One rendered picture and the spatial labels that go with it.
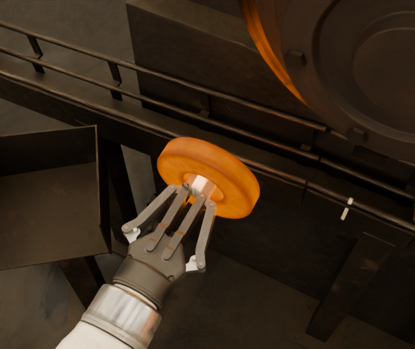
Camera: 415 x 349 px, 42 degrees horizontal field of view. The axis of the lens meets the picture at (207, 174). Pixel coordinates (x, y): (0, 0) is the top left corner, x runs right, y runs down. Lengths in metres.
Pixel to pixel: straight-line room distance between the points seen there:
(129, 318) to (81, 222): 0.40
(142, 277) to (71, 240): 0.36
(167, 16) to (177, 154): 0.30
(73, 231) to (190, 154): 0.37
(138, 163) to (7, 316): 0.62
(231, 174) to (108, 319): 0.24
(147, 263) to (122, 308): 0.08
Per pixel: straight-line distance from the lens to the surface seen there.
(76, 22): 2.28
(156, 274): 0.69
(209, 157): 0.72
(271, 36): 0.69
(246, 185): 0.74
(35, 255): 1.04
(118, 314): 0.67
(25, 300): 1.67
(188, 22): 0.94
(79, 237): 1.02
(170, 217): 0.74
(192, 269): 0.72
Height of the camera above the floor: 1.51
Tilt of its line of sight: 58 degrees down
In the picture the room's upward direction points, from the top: straight up
